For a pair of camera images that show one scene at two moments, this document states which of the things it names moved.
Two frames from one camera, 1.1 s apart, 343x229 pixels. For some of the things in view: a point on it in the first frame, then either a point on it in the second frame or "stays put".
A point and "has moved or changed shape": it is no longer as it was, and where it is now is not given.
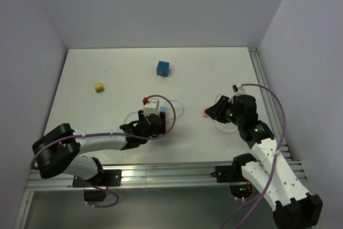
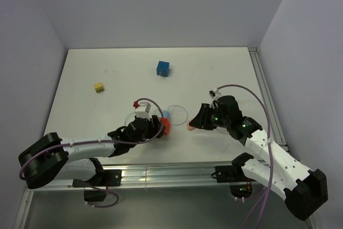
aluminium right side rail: (272, 110) stays put
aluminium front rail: (186, 176) stays put
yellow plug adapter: (98, 87) stays put
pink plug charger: (204, 114) has moved or changed shape
